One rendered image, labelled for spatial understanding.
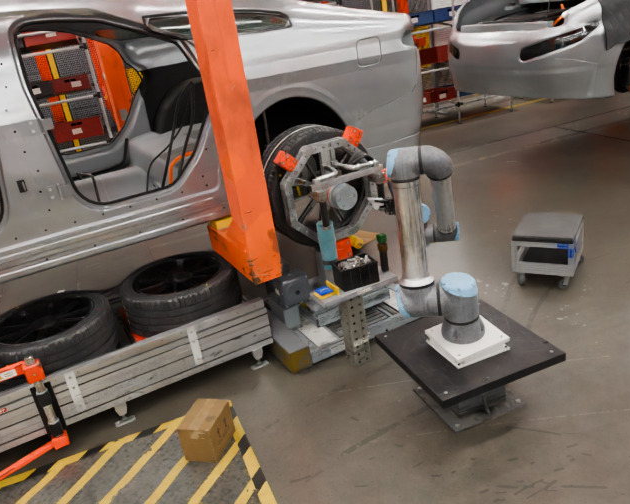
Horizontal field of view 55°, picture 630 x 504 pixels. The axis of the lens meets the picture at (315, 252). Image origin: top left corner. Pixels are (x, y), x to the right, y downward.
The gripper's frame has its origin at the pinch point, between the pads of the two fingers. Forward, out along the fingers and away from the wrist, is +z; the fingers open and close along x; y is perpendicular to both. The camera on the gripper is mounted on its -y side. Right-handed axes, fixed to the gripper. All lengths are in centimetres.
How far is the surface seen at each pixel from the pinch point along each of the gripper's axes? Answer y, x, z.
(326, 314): 67, -31, 21
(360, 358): 79, -33, -15
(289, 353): 70, -65, 2
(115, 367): 51, -148, 20
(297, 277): 43, -42, 29
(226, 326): 51, -90, 20
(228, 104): -60, -67, 12
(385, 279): 37.9, -13.6, -18.4
